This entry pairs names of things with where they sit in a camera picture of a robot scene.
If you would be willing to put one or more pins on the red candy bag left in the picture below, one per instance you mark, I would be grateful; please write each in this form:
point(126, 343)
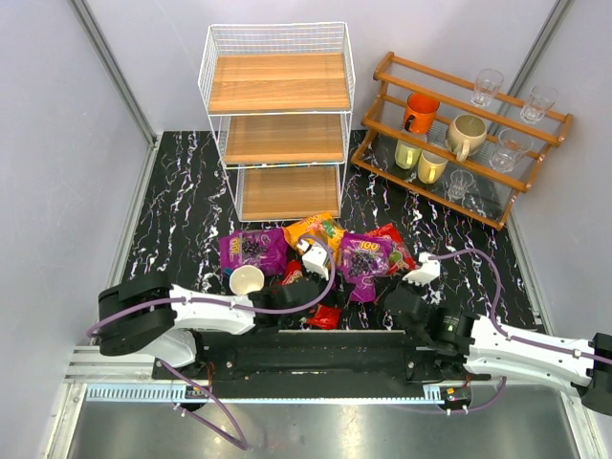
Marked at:
point(325, 315)

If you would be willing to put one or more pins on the orange mug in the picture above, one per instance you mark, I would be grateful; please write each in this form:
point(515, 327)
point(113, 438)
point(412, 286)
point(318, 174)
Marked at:
point(420, 113)

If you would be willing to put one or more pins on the white wire wooden shelf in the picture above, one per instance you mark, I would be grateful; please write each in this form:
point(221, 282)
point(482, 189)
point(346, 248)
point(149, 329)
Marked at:
point(279, 100)

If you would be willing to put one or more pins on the red candy bag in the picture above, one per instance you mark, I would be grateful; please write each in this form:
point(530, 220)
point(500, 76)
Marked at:
point(325, 315)
point(400, 258)

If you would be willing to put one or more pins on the clear glass top right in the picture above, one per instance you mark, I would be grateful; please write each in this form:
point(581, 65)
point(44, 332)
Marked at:
point(541, 99)

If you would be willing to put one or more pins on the clear glass top left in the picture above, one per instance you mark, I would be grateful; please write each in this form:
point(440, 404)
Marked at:
point(486, 86)

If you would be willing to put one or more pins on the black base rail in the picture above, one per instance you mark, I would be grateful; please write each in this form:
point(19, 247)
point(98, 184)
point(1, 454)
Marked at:
point(327, 364)

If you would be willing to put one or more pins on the wooden cup rack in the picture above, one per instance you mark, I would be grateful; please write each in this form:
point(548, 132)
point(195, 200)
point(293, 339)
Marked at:
point(423, 134)

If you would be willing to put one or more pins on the clear glass middle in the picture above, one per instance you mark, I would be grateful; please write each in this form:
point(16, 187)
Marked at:
point(511, 146)

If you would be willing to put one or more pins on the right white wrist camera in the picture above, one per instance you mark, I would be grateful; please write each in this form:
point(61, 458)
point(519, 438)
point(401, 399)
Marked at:
point(427, 270)

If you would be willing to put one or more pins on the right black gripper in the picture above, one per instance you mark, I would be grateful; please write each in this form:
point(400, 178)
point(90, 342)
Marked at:
point(402, 295)

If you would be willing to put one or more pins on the clear glass bottom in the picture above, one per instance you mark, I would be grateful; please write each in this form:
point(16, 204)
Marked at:
point(460, 182)

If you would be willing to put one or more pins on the purple grape candy bag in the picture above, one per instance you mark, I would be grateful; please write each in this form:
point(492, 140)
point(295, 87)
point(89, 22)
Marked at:
point(362, 259)

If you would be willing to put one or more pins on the red candy bag right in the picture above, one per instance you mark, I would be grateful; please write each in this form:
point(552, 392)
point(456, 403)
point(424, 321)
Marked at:
point(400, 258)

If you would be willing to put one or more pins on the beige large mug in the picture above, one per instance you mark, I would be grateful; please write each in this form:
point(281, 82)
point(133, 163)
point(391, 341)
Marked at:
point(465, 135)

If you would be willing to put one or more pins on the yellow orange candy bag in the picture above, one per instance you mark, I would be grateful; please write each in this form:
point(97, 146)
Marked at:
point(322, 226)

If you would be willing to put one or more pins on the blue paper cup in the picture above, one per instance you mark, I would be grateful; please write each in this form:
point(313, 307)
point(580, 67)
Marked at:
point(246, 279)

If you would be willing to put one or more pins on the pale yellow mug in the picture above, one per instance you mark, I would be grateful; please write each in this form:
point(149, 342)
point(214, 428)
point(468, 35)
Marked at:
point(431, 167)

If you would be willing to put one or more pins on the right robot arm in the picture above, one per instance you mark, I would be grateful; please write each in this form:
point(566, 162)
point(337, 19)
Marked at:
point(577, 367)

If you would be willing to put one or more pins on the clear glass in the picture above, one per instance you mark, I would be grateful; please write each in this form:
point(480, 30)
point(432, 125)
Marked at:
point(486, 86)
point(460, 182)
point(511, 146)
point(541, 99)

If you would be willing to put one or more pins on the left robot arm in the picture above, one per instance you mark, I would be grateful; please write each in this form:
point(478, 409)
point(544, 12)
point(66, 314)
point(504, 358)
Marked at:
point(154, 317)

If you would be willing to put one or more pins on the light green mug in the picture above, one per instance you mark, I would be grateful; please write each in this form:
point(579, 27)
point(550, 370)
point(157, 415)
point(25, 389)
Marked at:
point(406, 155)

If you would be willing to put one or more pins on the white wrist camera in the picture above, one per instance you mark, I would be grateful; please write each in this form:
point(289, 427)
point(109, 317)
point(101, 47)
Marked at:
point(427, 270)
point(315, 257)

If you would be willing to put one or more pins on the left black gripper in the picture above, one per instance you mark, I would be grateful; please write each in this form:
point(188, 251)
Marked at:
point(311, 284)

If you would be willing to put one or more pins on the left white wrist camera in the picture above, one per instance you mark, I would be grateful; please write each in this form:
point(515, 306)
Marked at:
point(315, 257)

